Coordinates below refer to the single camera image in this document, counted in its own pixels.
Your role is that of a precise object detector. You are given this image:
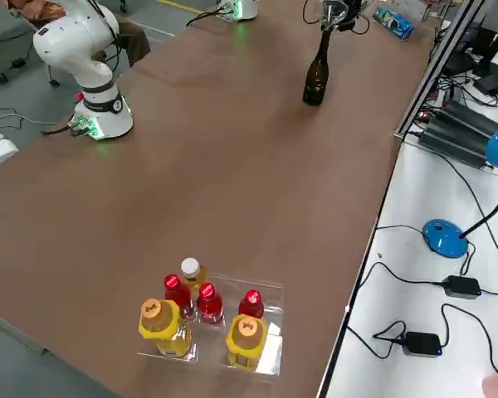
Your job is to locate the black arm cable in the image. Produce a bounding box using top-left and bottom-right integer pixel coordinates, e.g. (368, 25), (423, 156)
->
(302, 0), (373, 36)

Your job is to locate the dark glass bottle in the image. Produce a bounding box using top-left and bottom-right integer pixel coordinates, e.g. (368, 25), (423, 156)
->
(301, 23), (332, 107)

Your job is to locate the red drink bottle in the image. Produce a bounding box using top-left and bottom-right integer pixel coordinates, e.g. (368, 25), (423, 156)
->
(163, 272), (193, 321)
(196, 282), (225, 325)
(237, 289), (266, 320)

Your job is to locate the blue desk lamp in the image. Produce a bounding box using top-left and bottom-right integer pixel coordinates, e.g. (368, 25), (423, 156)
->
(422, 127), (498, 260)

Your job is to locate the black monitor with stand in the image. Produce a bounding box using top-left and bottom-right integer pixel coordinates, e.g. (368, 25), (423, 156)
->
(471, 15), (498, 97)

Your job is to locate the white control box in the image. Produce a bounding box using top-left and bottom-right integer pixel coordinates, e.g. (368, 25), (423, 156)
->
(0, 138), (20, 175)

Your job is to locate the aluminium frame post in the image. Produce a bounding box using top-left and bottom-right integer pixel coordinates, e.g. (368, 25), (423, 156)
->
(393, 0), (485, 141)

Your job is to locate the yellow bottle orange cap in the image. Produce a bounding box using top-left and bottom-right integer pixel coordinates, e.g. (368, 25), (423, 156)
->
(224, 313), (270, 373)
(138, 297), (195, 360)

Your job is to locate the black finned power supply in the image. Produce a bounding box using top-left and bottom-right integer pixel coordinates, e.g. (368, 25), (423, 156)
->
(417, 119), (495, 170)
(438, 98), (498, 138)

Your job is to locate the yellow drink bottle white cap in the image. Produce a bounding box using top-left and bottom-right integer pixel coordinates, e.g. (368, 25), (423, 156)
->
(179, 257), (209, 294)

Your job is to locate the black power adapter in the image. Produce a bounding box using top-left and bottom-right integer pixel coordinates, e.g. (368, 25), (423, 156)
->
(442, 274), (482, 299)
(401, 330), (444, 358)

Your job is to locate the clear acrylic bottle shelf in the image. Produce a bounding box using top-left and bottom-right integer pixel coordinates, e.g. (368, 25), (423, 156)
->
(135, 271), (286, 378)

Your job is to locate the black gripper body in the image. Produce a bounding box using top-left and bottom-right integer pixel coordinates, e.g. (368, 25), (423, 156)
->
(343, 0), (364, 22)

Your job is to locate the blue cookie box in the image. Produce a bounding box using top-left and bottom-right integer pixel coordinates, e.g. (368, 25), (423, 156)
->
(371, 5), (416, 42)

